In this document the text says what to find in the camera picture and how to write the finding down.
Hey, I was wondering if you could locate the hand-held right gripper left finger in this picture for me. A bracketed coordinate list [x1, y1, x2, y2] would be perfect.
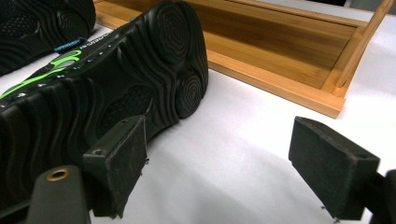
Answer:
[82, 115, 149, 219]

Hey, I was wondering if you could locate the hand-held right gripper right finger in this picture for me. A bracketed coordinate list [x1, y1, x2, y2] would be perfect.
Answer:
[288, 116, 381, 221]

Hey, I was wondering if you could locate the black green-trimmed sandal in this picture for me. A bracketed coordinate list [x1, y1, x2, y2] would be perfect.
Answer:
[0, 0, 210, 218]
[0, 0, 97, 77]

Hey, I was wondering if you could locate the wooden shoe rack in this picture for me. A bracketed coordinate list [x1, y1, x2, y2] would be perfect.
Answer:
[92, 0, 396, 119]

